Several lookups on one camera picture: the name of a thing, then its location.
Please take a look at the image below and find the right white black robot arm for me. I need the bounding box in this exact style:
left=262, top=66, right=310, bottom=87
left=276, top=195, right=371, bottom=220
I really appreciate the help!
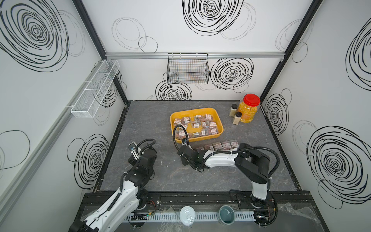
left=175, top=143, right=280, bottom=202

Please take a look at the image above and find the yellow plastic storage tray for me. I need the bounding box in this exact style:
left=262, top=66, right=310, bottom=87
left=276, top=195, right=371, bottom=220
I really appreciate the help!
left=169, top=107, right=224, bottom=144

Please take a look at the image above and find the black cap spice bottle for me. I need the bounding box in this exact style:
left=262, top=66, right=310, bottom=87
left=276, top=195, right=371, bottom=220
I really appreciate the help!
left=232, top=112, right=242, bottom=125
left=229, top=103, right=238, bottom=117

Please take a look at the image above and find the white slotted cable duct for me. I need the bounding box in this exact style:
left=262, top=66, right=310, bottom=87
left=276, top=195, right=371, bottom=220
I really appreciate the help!
left=124, top=211, right=256, bottom=223

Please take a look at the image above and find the rear black cap spice bottle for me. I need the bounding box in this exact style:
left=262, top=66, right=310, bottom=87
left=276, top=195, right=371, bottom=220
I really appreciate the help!
left=229, top=103, right=238, bottom=117

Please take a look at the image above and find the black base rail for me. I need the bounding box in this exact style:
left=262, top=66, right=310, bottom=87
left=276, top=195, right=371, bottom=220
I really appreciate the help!
left=80, top=190, right=313, bottom=209

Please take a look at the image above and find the front black cap spice bottle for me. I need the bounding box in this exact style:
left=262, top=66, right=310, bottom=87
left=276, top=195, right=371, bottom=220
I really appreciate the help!
left=232, top=112, right=242, bottom=125

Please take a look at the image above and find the black wire wall basket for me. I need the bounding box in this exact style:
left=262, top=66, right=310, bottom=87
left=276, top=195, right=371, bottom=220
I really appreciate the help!
left=166, top=53, right=210, bottom=85

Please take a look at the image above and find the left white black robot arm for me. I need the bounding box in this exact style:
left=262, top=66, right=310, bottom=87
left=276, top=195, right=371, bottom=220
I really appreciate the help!
left=69, top=147, right=157, bottom=232

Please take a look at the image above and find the grey green cup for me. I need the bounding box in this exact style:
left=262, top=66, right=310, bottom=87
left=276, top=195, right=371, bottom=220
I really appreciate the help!
left=218, top=205, right=236, bottom=225

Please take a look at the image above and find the red lid corn jar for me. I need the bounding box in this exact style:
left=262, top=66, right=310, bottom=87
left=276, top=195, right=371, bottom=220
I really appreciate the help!
left=238, top=94, right=260, bottom=123

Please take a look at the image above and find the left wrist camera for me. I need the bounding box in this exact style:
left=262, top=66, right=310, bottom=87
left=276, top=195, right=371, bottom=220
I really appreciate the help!
left=128, top=142, right=139, bottom=160

